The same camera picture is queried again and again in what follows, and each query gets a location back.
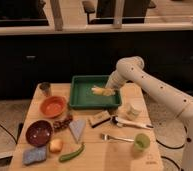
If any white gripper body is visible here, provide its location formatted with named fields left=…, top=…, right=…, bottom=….
left=106, top=71, right=124, bottom=90

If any yellow banana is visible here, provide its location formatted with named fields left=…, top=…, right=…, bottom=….
left=91, top=86, right=115, bottom=96

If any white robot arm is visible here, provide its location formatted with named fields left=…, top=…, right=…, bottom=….
left=106, top=56, right=193, bottom=171

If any green plastic tray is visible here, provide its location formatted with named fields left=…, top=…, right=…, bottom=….
left=69, top=75, right=122, bottom=109

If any white small container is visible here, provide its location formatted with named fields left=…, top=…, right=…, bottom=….
left=126, top=103, right=141, bottom=121

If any wooden block brush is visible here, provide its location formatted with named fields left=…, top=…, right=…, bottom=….
left=88, top=111, right=111, bottom=128

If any silver fork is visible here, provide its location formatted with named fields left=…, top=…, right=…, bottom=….
left=100, top=133, right=134, bottom=142

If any grey triangular wedge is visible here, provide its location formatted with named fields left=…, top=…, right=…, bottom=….
left=69, top=119, right=86, bottom=142

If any green plastic cup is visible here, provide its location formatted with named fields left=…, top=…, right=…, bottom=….
left=134, top=133, right=150, bottom=151

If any orange bowl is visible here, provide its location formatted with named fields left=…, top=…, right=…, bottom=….
left=39, top=96, right=67, bottom=118

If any brown grape bunch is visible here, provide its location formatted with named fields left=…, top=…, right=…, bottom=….
left=53, top=115, right=73, bottom=132

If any small dark metal cup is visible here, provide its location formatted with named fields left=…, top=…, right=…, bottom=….
left=39, top=82, right=51, bottom=97

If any yellow round fruit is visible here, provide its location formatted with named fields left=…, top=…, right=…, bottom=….
left=49, top=139, right=63, bottom=153

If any green chili pepper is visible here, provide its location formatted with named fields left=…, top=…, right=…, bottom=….
left=58, top=143, right=85, bottom=163

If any dark maroon bowl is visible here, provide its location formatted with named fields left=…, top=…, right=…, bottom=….
left=25, top=120, right=52, bottom=147

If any blue sponge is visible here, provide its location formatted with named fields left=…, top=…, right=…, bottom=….
left=23, top=146, right=47, bottom=165

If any white handled brush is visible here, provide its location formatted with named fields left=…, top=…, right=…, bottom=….
left=111, top=116, right=153, bottom=129

